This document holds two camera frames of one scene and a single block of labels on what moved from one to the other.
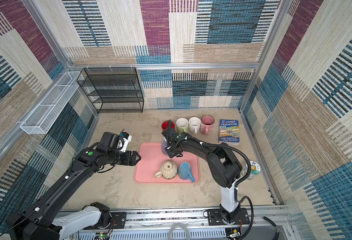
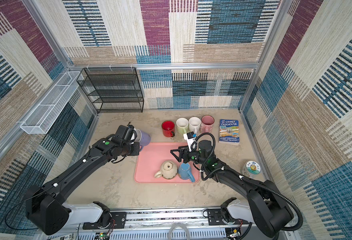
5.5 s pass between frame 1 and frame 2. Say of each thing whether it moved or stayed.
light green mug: stayed
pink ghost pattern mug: stayed
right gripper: moved
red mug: stayed
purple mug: moved
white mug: stayed
